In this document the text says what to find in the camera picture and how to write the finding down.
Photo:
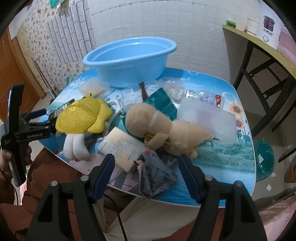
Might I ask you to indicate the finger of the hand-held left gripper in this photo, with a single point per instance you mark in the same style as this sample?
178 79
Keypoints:
38 113
46 124

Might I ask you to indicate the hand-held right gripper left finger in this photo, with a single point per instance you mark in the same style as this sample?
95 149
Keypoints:
104 176

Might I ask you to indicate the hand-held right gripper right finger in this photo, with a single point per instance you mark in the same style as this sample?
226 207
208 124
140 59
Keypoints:
188 176

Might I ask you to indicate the white rectangular pack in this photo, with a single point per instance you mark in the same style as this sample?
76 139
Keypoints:
120 148

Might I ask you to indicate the yellow mesh plush toy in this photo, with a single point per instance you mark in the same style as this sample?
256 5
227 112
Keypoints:
81 115

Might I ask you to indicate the beige plush toy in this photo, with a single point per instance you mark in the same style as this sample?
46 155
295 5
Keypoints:
161 129

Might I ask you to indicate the translucent plastic box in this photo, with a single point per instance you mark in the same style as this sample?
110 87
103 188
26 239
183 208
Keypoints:
208 120

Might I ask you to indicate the clear bottle with red label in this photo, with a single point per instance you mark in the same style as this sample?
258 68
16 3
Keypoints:
208 98

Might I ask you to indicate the blue plastic basin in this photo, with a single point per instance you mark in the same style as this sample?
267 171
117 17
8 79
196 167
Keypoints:
129 58

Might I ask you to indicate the clear bag of small items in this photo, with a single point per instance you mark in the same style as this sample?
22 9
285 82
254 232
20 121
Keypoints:
174 90

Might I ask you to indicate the person's left hand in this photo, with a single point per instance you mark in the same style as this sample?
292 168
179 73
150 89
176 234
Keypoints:
5 160

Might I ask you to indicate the black and green packet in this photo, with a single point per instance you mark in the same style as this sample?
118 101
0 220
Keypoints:
60 109

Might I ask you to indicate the grey crumpled packet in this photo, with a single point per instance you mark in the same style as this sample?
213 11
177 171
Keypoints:
157 176

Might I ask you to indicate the mop pole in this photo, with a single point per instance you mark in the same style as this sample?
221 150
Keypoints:
45 78

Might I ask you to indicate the person's brown jacket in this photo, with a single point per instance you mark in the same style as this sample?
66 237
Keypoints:
46 171

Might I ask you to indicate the brown wooden door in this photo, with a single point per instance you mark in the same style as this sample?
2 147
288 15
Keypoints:
13 69

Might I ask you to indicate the person's beige trousers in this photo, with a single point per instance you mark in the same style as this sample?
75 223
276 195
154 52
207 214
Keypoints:
157 220

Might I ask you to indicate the clear bag of beige pads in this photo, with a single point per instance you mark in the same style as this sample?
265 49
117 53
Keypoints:
93 87

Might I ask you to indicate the teal foil packet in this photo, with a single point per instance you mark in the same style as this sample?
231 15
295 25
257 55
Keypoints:
161 102

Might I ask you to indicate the brown stick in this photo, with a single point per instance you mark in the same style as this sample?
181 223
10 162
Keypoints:
143 91

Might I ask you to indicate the pink bedding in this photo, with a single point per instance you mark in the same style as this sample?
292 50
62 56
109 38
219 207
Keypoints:
275 213

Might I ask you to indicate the teal hanging bag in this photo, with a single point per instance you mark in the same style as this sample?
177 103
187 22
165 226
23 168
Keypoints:
56 3

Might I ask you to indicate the wooden desk with black legs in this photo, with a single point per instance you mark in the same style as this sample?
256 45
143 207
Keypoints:
259 40

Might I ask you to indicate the small green box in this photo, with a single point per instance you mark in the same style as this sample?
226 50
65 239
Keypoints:
230 23

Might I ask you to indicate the white cup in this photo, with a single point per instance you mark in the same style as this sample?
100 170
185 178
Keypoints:
252 26

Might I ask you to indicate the white appliance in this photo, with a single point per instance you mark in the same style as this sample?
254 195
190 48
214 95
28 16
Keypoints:
270 25

